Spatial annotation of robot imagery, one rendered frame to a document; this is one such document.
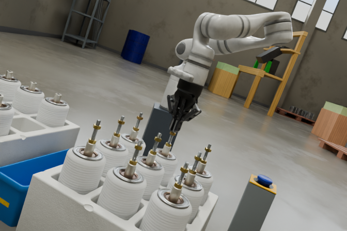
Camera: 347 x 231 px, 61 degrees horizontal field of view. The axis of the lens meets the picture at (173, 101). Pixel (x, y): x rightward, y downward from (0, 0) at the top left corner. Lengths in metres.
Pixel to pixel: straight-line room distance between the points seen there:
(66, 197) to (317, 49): 9.95
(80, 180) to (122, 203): 0.12
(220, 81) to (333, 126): 2.69
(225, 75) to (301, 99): 3.60
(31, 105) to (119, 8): 8.27
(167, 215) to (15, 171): 0.48
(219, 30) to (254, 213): 0.49
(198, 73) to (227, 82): 6.65
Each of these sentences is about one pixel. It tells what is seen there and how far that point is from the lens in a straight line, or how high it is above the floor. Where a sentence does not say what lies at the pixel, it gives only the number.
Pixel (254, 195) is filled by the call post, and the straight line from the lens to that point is 0.81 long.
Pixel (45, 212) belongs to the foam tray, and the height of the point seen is 0.11.
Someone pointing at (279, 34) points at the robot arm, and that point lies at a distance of 1.07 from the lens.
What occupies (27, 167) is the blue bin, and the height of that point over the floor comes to 0.10.
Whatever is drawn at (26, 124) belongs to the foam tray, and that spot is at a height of 0.16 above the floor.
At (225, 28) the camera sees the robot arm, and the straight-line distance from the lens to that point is 0.84.
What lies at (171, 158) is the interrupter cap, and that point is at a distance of 0.91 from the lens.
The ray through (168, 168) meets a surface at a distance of 0.89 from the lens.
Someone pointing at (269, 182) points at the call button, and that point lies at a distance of 0.82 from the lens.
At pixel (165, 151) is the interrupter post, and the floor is 0.27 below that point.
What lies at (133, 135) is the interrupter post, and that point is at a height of 0.27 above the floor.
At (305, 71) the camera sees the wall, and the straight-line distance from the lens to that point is 10.24.
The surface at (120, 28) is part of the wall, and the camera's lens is 9.26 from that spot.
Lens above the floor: 0.55
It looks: 8 degrees down
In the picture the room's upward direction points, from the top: 20 degrees clockwise
